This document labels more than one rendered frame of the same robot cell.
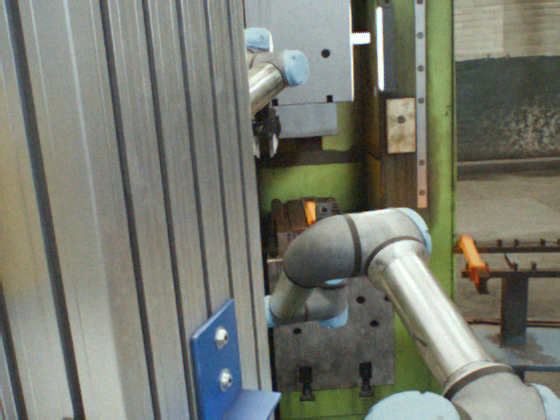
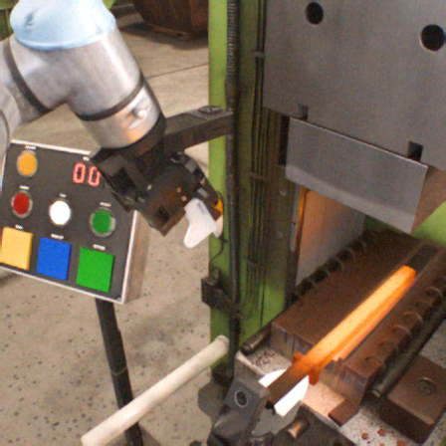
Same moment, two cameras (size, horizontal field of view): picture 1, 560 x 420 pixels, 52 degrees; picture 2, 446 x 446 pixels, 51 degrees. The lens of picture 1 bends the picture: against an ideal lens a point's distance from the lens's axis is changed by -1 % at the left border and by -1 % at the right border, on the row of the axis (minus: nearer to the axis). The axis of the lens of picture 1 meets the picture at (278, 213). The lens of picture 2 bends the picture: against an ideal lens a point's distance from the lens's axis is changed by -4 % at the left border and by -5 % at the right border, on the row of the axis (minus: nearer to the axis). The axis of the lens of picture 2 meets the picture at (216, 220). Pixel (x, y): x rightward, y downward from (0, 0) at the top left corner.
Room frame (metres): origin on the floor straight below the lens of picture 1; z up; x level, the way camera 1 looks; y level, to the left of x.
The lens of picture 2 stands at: (1.22, -0.36, 1.60)
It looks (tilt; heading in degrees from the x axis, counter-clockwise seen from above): 34 degrees down; 45
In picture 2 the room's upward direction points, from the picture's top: straight up
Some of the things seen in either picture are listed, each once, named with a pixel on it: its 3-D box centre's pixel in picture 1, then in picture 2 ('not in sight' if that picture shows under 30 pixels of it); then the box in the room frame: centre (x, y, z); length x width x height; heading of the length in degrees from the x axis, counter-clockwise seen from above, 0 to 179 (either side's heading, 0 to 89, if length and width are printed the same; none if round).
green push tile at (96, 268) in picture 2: not in sight; (96, 269); (1.57, 0.32, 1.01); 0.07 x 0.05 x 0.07; 115
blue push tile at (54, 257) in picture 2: not in sight; (55, 258); (1.53, 0.41, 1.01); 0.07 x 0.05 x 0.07; 115
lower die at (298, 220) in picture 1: (305, 221); (376, 299); (1.94, -0.09, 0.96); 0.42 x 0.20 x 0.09; 0
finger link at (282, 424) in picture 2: not in sight; (276, 416); (1.56, -0.14, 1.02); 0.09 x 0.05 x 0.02; 177
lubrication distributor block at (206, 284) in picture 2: not in sight; (213, 292); (1.85, 0.28, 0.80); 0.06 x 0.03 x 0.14; 90
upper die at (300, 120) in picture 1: (299, 115); (416, 129); (1.94, -0.09, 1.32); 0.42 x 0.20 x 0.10; 0
